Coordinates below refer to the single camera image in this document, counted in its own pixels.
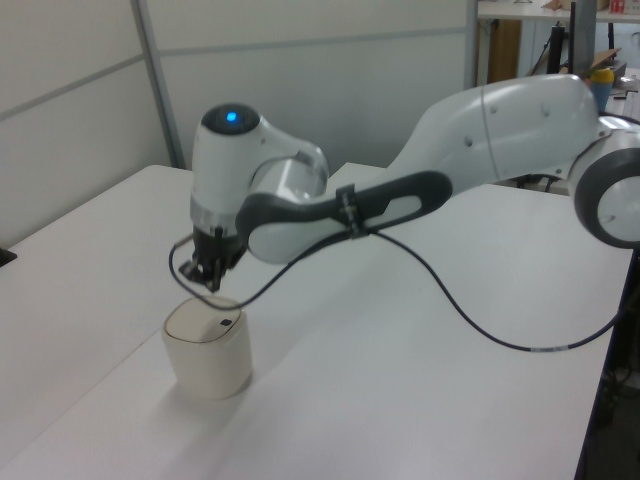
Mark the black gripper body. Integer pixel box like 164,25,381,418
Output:
191,225,247,271

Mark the cream trash can lid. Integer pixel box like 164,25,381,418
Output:
164,297,247,346

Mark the small cream trash can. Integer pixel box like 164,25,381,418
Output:
160,296,253,401

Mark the white shelf desk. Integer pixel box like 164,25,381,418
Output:
474,0,640,25

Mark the black monitor stand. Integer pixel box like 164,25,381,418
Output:
546,21,569,76

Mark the yellow and blue bottle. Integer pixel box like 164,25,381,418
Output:
588,67,616,114

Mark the brown cardboard box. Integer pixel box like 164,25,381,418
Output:
587,46,624,71

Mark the black cable strap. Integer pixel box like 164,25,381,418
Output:
335,184,370,241

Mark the grey partition post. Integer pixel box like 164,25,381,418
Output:
130,0,187,170

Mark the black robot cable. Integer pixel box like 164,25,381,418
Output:
167,227,633,354

